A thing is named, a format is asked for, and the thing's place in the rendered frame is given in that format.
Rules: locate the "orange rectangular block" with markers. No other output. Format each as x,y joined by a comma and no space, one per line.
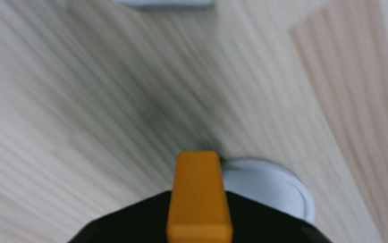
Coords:
198,211

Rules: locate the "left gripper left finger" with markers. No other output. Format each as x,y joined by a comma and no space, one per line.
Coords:
142,222

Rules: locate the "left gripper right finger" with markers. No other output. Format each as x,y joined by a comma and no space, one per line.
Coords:
252,221

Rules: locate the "white saucer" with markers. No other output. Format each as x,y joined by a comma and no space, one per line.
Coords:
269,183

